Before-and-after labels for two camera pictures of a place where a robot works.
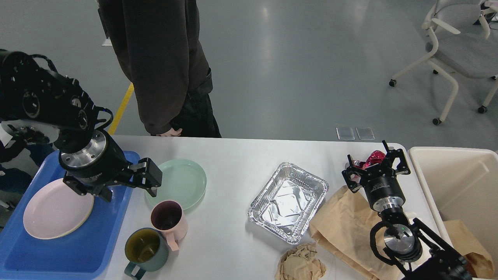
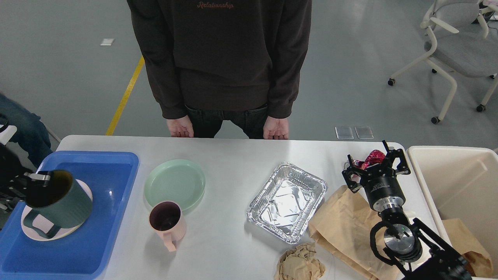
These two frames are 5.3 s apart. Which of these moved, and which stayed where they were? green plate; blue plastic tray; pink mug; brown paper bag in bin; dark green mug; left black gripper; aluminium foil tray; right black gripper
Moved: dark green mug; left black gripper
Stayed: aluminium foil tray; pink mug; green plate; blue plastic tray; brown paper bag in bin; right black gripper
